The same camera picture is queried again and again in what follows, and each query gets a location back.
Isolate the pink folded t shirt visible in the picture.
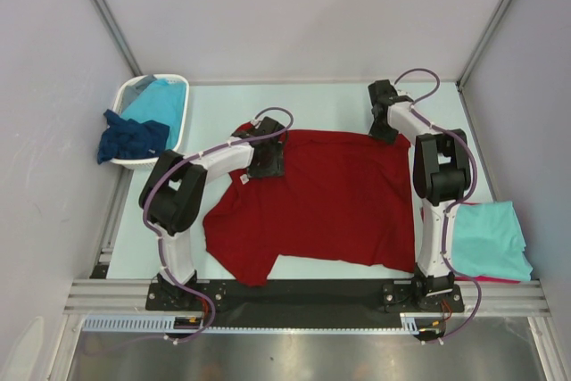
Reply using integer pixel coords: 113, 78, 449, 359
419, 206, 523, 285

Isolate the navy blue t shirt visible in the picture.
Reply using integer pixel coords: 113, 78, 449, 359
96, 110, 170, 164

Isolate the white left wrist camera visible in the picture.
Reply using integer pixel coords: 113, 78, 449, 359
250, 116, 265, 128

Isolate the white laundry basket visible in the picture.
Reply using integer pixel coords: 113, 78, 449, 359
111, 73, 190, 150

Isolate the turquoise t shirt in basket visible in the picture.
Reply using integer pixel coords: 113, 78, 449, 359
120, 79, 187, 149

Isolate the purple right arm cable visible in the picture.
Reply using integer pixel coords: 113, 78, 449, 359
392, 68, 484, 346

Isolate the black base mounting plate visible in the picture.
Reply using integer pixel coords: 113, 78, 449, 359
145, 277, 467, 328

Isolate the light blue folded t shirt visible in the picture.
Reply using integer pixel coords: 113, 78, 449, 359
451, 202, 533, 282

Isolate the aluminium frame rail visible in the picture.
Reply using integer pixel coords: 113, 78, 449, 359
63, 279, 550, 317

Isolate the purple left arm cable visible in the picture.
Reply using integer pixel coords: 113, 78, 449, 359
141, 106, 295, 346

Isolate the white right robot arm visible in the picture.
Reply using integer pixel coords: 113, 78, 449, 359
368, 79, 474, 311

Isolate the grey t shirt in basket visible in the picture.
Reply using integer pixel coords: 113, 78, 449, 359
121, 75, 156, 110

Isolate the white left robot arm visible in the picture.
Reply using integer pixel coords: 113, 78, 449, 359
139, 116, 289, 310

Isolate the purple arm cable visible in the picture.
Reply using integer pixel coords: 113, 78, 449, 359
392, 68, 484, 346
141, 106, 295, 346

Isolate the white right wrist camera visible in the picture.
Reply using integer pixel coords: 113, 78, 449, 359
392, 92, 414, 104

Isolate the white slotted cable duct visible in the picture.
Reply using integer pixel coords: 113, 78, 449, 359
83, 313, 443, 335

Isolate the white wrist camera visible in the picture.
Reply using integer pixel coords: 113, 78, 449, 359
250, 116, 265, 128
392, 92, 414, 104

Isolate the red t shirt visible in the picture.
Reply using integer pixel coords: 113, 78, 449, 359
203, 129, 416, 286

